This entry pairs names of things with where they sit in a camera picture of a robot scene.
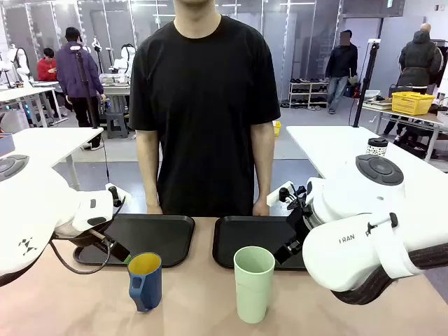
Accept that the blue box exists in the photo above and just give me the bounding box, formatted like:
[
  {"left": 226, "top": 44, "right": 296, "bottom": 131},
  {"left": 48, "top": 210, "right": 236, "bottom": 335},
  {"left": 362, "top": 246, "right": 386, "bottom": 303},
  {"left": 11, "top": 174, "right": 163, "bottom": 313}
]
[{"left": 0, "top": 132, "right": 15, "bottom": 157}]

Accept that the person in purple jacket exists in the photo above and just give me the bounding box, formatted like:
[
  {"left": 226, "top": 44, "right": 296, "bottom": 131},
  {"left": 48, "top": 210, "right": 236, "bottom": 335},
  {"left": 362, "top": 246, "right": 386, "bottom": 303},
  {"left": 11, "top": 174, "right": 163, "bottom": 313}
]
[{"left": 55, "top": 27, "right": 106, "bottom": 129}]

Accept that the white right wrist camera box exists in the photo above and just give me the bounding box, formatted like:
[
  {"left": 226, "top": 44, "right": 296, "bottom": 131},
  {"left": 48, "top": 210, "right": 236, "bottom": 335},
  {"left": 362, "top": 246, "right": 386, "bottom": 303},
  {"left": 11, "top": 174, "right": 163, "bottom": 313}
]
[{"left": 266, "top": 181, "right": 294, "bottom": 207}]

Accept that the large yellow basket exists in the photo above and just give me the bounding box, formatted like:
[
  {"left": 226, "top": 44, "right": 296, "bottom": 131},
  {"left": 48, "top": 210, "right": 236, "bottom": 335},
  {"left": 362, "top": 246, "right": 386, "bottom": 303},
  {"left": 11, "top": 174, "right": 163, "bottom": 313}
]
[{"left": 391, "top": 91, "right": 436, "bottom": 116}]

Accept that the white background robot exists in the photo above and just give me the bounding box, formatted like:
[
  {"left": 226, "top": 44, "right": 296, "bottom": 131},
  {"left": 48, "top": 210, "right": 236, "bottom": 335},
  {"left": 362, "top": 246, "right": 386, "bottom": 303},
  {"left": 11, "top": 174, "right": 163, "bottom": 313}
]
[
  {"left": 6, "top": 43, "right": 32, "bottom": 87},
  {"left": 112, "top": 43, "right": 137, "bottom": 76}
]

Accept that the white side table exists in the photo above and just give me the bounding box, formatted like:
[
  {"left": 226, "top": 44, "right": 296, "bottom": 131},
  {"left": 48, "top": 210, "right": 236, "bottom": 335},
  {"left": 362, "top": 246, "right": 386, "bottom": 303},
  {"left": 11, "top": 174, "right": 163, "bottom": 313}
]
[
  {"left": 286, "top": 125, "right": 448, "bottom": 218},
  {"left": 0, "top": 127, "right": 105, "bottom": 192}
]

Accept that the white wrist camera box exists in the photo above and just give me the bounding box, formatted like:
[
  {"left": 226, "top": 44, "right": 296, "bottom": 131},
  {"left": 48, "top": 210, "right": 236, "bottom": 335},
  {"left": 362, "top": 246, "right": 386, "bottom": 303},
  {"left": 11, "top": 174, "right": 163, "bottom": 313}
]
[
  {"left": 266, "top": 181, "right": 294, "bottom": 207},
  {"left": 104, "top": 182, "right": 132, "bottom": 207}
]

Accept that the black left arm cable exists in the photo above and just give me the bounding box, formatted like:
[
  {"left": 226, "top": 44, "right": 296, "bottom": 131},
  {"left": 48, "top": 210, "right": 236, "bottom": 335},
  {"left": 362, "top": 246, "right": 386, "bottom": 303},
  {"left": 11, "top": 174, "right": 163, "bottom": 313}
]
[{"left": 48, "top": 195, "right": 127, "bottom": 276}]

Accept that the person in jeans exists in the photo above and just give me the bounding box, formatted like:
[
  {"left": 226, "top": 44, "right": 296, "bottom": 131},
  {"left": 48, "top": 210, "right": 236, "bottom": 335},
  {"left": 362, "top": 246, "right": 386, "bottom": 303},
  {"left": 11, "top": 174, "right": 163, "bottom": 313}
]
[{"left": 325, "top": 29, "right": 359, "bottom": 115}]

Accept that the white shoe rack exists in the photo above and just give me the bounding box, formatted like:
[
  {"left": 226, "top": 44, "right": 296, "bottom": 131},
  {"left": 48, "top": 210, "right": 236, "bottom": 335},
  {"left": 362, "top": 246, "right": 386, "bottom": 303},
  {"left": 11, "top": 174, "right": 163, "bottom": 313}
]
[{"left": 288, "top": 80, "right": 332, "bottom": 109}]

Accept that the spotted cup black lid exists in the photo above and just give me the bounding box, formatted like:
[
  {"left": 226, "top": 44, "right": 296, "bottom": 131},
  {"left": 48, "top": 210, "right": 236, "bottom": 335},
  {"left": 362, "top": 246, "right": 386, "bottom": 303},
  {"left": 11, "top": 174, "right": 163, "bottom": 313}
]
[{"left": 366, "top": 137, "right": 389, "bottom": 158}]

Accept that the light green tumbler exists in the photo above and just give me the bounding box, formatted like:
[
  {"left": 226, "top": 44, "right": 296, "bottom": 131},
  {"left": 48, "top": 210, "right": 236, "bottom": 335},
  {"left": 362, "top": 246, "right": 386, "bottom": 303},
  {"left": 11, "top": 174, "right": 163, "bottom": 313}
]
[{"left": 233, "top": 246, "right": 277, "bottom": 325}]

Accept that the black braided right arm sleeve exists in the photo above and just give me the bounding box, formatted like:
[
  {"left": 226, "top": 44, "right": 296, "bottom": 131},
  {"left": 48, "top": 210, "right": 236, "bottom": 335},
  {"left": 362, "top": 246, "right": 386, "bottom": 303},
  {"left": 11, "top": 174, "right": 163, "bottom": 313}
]
[{"left": 330, "top": 243, "right": 448, "bottom": 306}]

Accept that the person's left hand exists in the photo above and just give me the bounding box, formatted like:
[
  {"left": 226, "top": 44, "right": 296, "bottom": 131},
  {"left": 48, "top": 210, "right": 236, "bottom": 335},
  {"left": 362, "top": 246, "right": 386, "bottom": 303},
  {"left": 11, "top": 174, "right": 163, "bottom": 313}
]
[{"left": 251, "top": 198, "right": 271, "bottom": 217}]

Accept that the grey step stool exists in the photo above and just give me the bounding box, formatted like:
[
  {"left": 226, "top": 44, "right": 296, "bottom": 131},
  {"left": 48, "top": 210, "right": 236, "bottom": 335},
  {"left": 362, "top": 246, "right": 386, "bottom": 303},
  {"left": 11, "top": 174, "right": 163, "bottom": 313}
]
[{"left": 106, "top": 111, "right": 130, "bottom": 139}]

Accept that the person's right forearm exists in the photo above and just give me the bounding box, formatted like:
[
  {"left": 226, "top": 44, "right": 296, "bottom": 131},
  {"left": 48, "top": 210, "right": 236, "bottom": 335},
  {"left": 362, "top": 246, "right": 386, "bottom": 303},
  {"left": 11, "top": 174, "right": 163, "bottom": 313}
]
[{"left": 135, "top": 129, "right": 164, "bottom": 207}]

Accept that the person in red top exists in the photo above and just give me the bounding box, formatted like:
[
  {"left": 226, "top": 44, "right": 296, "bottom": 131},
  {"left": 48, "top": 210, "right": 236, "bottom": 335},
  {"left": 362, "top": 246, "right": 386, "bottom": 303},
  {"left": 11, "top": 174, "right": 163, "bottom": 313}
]
[{"left": 37, "top": 48, "right": 59, "bottom": 82}]

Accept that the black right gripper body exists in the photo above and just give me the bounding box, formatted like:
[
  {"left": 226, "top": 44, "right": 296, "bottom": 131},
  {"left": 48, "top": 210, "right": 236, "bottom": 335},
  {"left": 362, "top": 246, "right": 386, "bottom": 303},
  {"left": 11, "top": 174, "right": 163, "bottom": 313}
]
[{"left": 286, "top": 204, "right": 313, "bottom": 248}]

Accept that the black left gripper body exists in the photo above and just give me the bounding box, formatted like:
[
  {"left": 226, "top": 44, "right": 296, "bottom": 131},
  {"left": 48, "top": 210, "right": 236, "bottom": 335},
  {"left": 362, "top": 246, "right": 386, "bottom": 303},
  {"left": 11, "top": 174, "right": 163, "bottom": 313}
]
[{"left": 73, "top": 220, "right": 118, "bottom": 253}]

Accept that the white background desk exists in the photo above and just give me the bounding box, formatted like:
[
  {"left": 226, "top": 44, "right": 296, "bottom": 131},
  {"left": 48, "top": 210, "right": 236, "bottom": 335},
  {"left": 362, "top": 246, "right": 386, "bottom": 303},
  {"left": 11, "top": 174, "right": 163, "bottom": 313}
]
[{"left": 0, "top": 80, "right": 69, "bottom": 127}]

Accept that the background table with basket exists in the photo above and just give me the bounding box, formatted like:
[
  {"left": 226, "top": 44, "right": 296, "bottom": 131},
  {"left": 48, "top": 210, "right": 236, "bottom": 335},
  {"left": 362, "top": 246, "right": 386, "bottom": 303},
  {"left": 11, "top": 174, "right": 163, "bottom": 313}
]
[{"left": 362, "top": 99, "right": 448, "bottom": 162}]

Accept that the blue mug yellow inside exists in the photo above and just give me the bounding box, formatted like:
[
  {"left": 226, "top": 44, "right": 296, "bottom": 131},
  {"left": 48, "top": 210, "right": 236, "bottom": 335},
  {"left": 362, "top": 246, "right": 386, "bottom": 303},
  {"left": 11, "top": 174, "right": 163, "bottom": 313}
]
[{"left": 127, "top": 251, "right": 163, "bottom": 313}]

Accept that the person's left forearm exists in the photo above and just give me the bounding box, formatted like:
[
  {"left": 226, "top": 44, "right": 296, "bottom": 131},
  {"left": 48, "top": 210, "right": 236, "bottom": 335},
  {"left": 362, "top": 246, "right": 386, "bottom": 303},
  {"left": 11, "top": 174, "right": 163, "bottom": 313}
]
[{"left": 251, "top": 121, "right": 276, "bottom": 204}]

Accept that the black plastic tray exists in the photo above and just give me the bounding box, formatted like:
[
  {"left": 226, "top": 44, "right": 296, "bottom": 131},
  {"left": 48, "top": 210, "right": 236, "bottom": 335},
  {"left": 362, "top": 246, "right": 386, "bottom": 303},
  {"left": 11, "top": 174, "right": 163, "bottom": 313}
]
[
  {"left": 72, "top": 213, "right": 196, "bottom": 269},
  {"left": 212, "top": 216, "right": 309, "bottom": 271}
]

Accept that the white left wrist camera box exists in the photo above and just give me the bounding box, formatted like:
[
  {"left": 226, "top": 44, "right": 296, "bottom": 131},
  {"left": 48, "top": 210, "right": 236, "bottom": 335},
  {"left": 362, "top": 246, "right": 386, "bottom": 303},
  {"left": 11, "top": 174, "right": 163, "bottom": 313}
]
[{"left": 104, "top": 182, "right": 132, "bottom": 207}]

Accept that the person in black t-shirt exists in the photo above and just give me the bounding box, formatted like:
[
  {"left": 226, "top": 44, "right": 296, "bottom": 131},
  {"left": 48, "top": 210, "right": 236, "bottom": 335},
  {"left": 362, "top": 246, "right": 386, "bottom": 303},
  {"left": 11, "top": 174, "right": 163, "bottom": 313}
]
[{"left": 128, "top": 0, "right": 281, "bottom": 218}]

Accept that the black camera pole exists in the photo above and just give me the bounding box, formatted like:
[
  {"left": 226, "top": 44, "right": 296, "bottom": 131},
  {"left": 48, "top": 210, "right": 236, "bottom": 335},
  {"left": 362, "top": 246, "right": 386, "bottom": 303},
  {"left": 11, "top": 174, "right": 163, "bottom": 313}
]
[
  {"left": 69, "top": 45, "right": 101, "bottom": 130},
  {"left": 352, "top": 38, "right": 382, "bottom": 127}
]

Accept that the person in black puffer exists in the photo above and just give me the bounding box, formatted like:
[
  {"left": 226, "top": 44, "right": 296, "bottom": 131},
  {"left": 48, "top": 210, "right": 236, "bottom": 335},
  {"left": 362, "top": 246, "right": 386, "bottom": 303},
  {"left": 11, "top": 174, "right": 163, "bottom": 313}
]
[{"left": 383, "top": 23, "right": 444, "bottom": 136}]

